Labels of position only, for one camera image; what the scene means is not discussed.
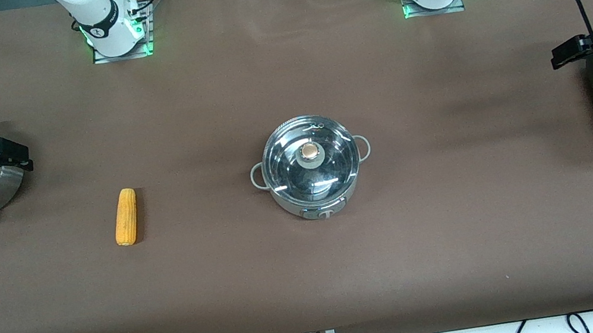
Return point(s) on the steel electric cooking pot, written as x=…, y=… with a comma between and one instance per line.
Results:
x=333, y=205

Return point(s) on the glass pot lid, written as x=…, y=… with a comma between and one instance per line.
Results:
x=298, y=178

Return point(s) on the yellow corn cob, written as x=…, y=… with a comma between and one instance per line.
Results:
x=126, y=216

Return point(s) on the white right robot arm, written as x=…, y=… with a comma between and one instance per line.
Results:
x=103, y=18

